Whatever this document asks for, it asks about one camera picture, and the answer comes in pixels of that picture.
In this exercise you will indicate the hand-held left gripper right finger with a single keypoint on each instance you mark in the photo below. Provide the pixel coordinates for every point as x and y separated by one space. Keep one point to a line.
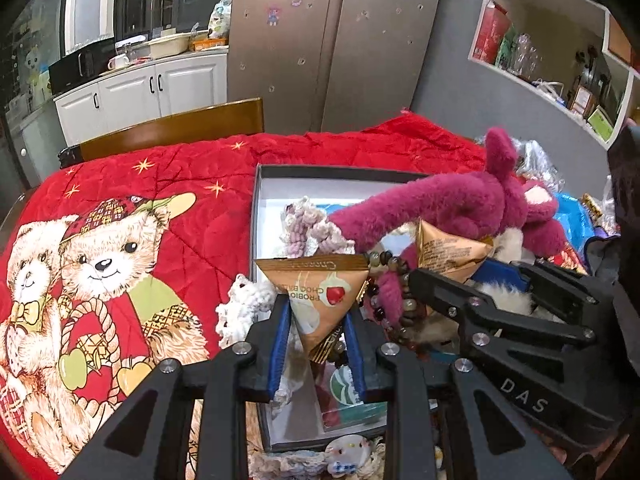
357 355

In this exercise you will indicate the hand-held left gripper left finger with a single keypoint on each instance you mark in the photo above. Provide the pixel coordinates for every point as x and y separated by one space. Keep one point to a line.
279 350

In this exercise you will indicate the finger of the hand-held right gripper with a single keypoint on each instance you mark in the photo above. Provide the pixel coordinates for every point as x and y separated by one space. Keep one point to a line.
497 275
440 290

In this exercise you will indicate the triangular brown snack packet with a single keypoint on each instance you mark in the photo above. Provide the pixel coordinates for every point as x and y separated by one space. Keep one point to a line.
445 250
320 310

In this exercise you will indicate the pink plush toy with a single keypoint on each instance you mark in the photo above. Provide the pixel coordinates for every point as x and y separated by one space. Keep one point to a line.
450 200

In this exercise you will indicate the shallow black gift box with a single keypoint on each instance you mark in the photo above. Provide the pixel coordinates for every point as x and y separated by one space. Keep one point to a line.
270 210

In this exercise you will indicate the green white sachet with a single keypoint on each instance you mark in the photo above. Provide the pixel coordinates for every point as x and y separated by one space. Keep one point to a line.
345 390

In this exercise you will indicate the blue plastic bag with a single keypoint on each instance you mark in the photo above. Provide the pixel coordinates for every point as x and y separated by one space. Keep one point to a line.
572 220

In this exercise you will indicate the white cartoon hair clip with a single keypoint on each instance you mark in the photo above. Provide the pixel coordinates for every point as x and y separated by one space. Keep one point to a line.
347 455

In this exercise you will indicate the cream crochet scrunchie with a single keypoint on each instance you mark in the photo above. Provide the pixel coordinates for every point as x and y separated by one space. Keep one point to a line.
290 465

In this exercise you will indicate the clear plastic bag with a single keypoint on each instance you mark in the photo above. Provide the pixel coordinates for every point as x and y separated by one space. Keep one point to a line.
540 165

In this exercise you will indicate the purple white crochet scrunchie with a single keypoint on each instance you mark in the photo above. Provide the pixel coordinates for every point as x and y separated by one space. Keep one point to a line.
300 225

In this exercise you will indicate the green labelled box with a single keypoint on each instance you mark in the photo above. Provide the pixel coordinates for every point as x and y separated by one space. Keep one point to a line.
600 122

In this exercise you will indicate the red printed blanket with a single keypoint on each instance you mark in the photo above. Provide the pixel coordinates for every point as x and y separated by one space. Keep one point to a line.
200 175

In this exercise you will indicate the clear glass cups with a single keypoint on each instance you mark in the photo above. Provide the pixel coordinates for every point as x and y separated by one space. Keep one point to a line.
525 55

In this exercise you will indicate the red box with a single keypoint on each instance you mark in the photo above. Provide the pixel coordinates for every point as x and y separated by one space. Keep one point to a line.
490 35

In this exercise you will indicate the silver double-door refrigerator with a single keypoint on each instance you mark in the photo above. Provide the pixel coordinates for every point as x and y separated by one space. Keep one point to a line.
340 45

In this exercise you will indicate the white kitchen cabinet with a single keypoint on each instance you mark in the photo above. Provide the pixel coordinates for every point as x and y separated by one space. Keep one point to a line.
135 95

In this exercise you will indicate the cream basin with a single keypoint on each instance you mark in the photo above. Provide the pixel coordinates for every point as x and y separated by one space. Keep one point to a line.
170 46

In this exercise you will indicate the white mug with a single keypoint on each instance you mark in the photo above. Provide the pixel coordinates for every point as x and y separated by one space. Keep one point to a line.
119 62

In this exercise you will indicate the black microwave oven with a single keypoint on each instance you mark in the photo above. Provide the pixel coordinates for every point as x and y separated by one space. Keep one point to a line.
80 70

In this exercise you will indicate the glass sliding door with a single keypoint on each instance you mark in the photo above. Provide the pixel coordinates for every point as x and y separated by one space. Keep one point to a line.
30 60

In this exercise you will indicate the white wall shelf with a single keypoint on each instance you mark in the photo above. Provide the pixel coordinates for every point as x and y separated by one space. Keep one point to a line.
550 25

